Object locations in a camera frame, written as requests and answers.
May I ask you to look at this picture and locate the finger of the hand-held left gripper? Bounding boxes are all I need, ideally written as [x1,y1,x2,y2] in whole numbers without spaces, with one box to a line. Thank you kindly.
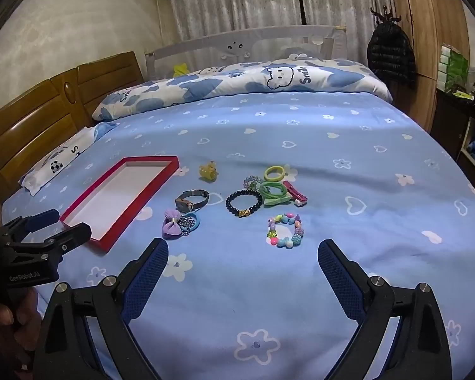
[22,222,92,255]
[13,208,60,243]

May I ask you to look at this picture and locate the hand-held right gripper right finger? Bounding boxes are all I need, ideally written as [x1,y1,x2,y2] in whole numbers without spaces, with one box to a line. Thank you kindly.
[317,239,453,380]

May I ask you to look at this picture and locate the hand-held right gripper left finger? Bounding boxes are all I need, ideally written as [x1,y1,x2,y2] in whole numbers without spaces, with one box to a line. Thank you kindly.
[34,237,169,380]

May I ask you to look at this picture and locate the purple bow hair tie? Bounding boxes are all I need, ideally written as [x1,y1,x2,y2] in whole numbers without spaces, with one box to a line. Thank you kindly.
[162,208,183,240]

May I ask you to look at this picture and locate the red shallow box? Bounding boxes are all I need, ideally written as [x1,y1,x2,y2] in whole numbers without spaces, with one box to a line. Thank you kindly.
[59,156,180,251]

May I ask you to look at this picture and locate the colourful chunky bead bracelet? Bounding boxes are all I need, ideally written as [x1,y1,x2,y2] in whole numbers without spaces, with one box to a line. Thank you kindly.
[266,212,304,248]

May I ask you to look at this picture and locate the blue hair tie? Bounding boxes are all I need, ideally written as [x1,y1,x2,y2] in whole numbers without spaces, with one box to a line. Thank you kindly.
[182,213,201,233]

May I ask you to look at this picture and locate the grey mesh band watch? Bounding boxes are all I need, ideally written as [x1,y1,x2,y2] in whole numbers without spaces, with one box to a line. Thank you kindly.
[175,190,210,212]

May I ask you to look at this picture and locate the pink hair clip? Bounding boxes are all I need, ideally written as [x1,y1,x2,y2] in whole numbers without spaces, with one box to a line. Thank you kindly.
[283,181,308,207]

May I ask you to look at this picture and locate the green bow hair tie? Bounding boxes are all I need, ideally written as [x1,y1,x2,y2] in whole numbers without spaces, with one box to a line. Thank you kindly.
[258,182,289,207]

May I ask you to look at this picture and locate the black bead bracelet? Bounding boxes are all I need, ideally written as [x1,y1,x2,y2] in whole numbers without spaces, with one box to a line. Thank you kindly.
[226,190,263,218]

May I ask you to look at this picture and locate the yellow duck hair clip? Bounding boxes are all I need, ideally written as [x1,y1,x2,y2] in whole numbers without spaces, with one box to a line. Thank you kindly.
[199,161,218,182]

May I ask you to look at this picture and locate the person's left hand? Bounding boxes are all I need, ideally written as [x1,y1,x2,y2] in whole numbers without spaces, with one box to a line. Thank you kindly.
[0,286,45,370]

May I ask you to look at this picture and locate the white printed pillow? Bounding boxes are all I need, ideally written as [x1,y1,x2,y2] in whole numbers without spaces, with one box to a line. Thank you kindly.
[19,122,117,196]

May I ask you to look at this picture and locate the wooden headboard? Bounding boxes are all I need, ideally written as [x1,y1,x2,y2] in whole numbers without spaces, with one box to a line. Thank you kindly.
[0,51,145,203]

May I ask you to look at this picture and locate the blue flower print bed sheet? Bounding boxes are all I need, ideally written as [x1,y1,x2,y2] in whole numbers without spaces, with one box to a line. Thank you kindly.
[2,90,475,380]

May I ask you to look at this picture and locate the dark side cabinet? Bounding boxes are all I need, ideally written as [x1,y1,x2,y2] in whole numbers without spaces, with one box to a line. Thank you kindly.
[431,87,475,191]

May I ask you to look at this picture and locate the blue cloud print quilt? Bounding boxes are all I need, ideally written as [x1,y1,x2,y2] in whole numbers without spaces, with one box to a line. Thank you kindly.
[92,57,393,122]

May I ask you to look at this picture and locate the black puffer jacket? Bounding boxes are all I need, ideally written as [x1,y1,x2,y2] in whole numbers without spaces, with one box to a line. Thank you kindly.
[367,22,416,88]

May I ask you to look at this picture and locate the stack of green packets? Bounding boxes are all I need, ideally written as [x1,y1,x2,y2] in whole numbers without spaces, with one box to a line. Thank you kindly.
[437,43,470,92]

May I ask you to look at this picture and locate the dark coat rack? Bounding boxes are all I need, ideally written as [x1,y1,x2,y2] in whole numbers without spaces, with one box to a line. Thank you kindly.
[370,6,403,24]

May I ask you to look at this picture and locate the wooden wardrobe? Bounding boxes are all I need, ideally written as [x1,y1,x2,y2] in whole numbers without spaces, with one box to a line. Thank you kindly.
[388,0,472,133]

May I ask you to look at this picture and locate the grey patterned curtains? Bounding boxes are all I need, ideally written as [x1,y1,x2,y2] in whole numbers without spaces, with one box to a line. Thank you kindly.
[164,0,394,43]

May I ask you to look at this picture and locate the grey bed guard rail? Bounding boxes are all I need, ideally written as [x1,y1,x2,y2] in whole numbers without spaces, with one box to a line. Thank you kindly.
[144,25,347,73]

